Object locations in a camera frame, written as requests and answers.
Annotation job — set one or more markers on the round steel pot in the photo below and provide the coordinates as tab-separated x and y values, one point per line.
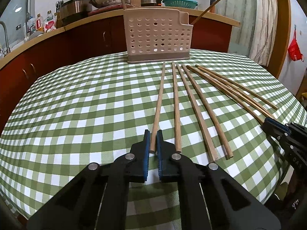
74	7

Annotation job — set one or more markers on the wooden door frame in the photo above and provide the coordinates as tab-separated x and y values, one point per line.
284	28

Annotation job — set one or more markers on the red plastic bag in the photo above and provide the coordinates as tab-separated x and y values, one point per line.
295	49

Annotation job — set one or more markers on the red tray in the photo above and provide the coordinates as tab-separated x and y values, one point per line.
100	11

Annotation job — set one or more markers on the wooden countertop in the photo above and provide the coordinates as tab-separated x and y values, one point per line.
48	36

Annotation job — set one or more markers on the scissors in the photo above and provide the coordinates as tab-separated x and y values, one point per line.
59	4

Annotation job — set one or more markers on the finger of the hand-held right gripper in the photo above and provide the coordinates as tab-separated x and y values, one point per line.
272	130
275	124

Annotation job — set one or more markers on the steel faucet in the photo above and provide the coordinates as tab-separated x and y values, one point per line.
6	38

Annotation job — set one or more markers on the striped beige curtain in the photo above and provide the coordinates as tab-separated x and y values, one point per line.
263	16

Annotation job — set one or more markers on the teal plastic colander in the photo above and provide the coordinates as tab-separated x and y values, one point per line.
179	2

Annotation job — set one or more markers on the red kitchen cabinet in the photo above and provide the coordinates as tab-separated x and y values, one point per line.
79	43

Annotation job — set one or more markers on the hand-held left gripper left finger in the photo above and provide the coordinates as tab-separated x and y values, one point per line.
145	158

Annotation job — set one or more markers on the green checked tablecloth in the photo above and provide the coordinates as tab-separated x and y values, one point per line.
84	112

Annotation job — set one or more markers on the translucent white container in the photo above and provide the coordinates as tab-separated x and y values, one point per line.
203	1

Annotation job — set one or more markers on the beige perforated utensil holder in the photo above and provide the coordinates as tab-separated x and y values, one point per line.
144	52

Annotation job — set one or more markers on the red and white bag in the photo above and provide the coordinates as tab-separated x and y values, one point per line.
50	25

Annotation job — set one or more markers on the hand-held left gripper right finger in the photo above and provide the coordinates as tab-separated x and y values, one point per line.
160	158

